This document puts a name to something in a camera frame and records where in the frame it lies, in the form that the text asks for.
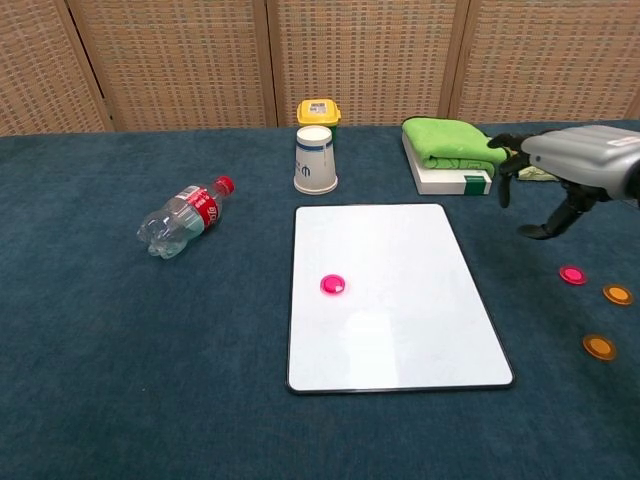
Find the green snack packet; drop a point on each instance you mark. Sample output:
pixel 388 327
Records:
pixel 532 173

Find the white green cardboard box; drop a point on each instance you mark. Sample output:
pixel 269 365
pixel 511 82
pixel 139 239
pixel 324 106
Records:
pixel 445 185

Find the woven folding screen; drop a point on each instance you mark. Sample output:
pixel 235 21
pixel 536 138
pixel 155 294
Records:
pixel 360 60

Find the orange round magnet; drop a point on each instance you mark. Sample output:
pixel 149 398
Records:
pixel 599 347
pixel 617 294

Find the white paper cup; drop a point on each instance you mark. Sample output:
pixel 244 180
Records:
pixel 315 165

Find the pink round magnet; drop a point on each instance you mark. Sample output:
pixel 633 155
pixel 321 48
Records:
pixel 572 275
pixel 333 284

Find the white magnetic board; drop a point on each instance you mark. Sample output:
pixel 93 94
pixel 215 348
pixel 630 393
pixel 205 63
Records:
pixel 400 325

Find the dark blue table cloth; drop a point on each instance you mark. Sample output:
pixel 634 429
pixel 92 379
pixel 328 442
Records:
pixel 125 350

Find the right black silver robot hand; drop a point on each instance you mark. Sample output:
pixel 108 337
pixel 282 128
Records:
pixel 580 155

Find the yellow-lid green container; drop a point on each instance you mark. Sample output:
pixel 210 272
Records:
pixel 317 112

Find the green towel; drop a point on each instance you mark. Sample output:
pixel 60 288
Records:
pixel 445 140

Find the clear red-label plastic bottle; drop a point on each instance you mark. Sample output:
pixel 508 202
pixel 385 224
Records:
pixel 180 220

